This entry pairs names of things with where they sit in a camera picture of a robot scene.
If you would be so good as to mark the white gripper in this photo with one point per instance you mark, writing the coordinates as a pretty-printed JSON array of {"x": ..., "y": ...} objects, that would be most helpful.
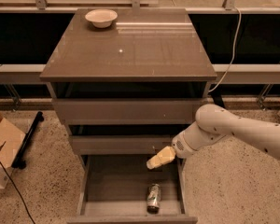
[{"x": 181, "y": 146}]

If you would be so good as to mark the green 7up can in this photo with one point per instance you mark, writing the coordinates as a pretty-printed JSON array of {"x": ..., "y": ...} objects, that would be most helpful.
[{"x": 153, "y": 198}]

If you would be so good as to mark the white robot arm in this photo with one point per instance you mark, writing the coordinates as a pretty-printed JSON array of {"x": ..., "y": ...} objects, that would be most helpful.
[{"x": 212, "y": 123}]

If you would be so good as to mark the grey open bottom drawer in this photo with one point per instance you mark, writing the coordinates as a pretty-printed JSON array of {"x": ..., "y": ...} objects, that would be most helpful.
[{"x": 114, "y": 191}]

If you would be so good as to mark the grey middle drawer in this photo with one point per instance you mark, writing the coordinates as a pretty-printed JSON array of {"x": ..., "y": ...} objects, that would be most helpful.
[{"x": 122, "y": 139}]

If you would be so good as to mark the grey drawer cabinet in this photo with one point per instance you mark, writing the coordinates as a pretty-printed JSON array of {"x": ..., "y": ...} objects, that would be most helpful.
[{"x": 141, "y": 45}]

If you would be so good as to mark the grey top drawer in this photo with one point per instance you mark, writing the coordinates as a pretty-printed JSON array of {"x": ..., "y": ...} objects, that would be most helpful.
[{"x": 115, "y": 103}]

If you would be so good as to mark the black bar on floor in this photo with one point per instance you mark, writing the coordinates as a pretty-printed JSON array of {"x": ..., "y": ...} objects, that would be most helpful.
[{"x": 19, "y": 162}]

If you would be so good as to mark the white paper bowl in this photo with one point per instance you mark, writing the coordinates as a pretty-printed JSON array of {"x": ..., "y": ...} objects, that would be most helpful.
[{"x": 101, "y": 18}]

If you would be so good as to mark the cardboard box left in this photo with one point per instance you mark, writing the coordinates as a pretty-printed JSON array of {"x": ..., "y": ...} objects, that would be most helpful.
[{"x": 11, "y": 138}]

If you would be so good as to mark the black bracket behind cabinet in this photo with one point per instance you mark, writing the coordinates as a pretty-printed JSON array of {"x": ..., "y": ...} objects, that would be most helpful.
[{"x": 217, "y": 98}]

